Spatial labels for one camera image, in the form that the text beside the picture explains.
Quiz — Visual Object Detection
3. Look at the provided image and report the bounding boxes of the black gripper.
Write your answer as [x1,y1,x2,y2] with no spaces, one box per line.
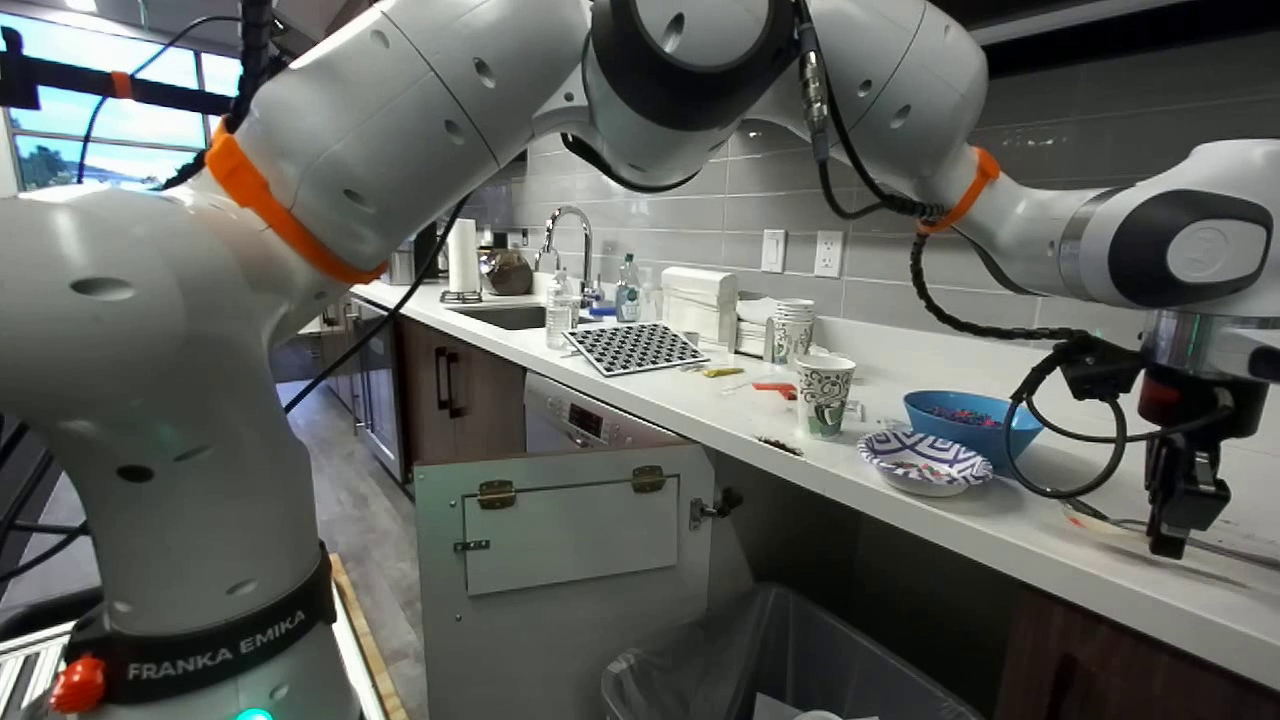
[1134,363,1271,563]

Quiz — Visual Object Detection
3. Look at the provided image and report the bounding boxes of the metal spoon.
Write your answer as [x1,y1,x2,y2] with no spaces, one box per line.
[1067,494,1280,576]

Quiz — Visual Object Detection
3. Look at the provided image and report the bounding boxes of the white blue patterned bowl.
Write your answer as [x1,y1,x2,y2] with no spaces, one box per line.
[861,420,998,505]

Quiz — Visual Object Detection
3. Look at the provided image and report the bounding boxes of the patterned paper cup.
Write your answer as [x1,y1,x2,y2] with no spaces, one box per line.
[800,354,861,440]

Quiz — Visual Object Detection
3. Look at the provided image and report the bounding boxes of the grey trash bin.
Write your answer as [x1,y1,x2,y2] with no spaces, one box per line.
[596,583,983,720]

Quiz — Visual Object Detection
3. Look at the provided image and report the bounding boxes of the clear plastic cups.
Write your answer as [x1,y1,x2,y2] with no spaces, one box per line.
[765,297,818,369]

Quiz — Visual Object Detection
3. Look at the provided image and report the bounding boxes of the metal napkin holder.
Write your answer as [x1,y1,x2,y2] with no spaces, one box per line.
[734,291,784,360]

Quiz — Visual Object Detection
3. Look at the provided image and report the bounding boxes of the white dish rack box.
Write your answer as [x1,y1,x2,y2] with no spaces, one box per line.
[654,265,738,354]

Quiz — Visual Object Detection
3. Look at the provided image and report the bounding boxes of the black white checkered mat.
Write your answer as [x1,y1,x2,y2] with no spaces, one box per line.
[563,318,706,382]

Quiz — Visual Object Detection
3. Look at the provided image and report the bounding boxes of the soap bottle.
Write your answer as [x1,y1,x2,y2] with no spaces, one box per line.
[611,252,646,325]

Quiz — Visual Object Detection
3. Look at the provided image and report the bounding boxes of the steel dishwasher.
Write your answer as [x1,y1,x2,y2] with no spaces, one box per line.
[519,372,682,456]

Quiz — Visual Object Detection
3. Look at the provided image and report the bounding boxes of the open cabinet door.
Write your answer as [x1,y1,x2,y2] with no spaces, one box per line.
[413,446,722,720]

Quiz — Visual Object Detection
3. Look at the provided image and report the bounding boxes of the clear plastic water bottle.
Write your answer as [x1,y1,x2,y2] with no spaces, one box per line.
[545,272,584,354]

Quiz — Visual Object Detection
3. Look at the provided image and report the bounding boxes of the chrome faucet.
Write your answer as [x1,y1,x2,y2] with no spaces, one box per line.
[534,205,601,304]

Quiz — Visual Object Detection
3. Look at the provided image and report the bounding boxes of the dark kettle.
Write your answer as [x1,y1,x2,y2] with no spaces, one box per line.
[481,232,534,300]

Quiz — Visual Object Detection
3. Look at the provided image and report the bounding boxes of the brown cabinet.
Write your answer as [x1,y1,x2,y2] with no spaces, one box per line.
[395,318,530,472]

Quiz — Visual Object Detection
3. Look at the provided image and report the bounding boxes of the paper towel roll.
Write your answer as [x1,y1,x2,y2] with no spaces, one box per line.
[438,211,485,304]

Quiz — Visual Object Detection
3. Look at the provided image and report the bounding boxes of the white wall outlet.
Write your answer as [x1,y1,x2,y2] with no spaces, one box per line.
[811,228,849,281]

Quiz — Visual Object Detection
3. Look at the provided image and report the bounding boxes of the white wall switch plate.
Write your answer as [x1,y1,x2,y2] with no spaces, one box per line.
[755,226,793,275]

